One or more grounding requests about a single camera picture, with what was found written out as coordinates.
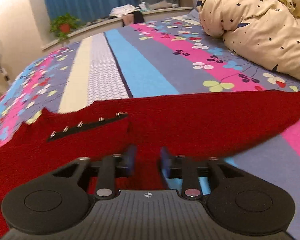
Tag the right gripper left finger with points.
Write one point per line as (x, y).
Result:
(62, 198)

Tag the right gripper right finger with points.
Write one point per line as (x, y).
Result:
(236, 200)

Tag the red knit sweater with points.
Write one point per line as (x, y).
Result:
(195, 125)

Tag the white clothes pile on sill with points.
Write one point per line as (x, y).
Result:
(122, 10)

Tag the floral striped bed sheet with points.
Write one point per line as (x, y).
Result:
(169, 57)

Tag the potted green plant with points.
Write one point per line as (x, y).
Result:
(63, 25)

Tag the cream star-print duvet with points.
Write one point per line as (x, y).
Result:
(265, 32)

